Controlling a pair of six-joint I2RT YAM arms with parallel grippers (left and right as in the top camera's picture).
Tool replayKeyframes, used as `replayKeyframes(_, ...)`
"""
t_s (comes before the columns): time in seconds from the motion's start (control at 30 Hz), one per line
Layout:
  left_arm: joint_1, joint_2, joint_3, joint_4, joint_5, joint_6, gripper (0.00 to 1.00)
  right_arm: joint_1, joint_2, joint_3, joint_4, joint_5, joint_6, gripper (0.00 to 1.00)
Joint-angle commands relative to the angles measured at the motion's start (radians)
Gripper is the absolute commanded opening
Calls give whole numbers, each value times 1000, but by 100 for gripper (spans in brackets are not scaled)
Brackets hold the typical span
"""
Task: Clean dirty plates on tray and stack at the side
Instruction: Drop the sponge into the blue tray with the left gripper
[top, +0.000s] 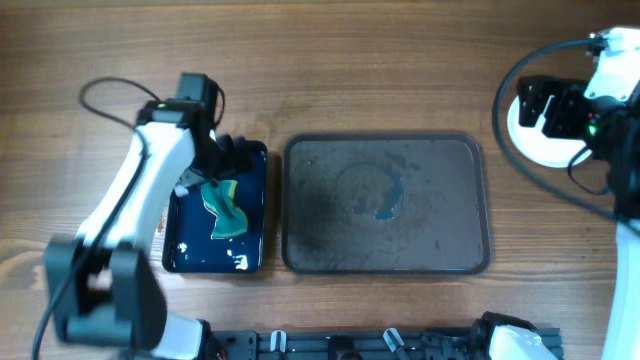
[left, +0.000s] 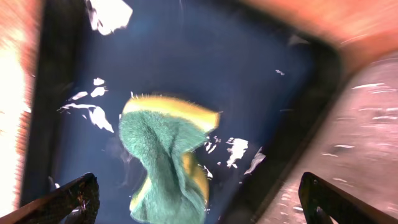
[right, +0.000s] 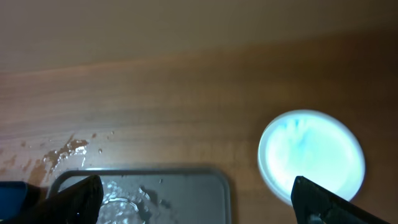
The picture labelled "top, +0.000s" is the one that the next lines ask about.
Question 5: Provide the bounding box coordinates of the white plate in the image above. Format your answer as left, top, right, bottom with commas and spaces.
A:
507, 96, 585, 169

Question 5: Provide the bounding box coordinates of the green yellow sponge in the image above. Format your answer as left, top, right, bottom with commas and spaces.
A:
200, 180, 248, 239

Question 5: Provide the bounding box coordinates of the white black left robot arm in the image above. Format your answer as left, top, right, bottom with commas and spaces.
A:
32, 73, 252, 359

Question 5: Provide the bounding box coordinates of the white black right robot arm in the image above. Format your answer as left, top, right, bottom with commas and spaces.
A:
507, 75, 639, 359

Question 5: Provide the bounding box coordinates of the black water tray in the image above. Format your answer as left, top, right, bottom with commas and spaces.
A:
162, 141, 268, 273

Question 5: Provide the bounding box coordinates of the dark brown serving tray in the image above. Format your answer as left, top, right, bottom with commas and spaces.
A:
281, 131, 492, 276

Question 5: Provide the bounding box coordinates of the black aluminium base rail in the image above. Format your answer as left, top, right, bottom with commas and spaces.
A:
199, 327, 564, 360

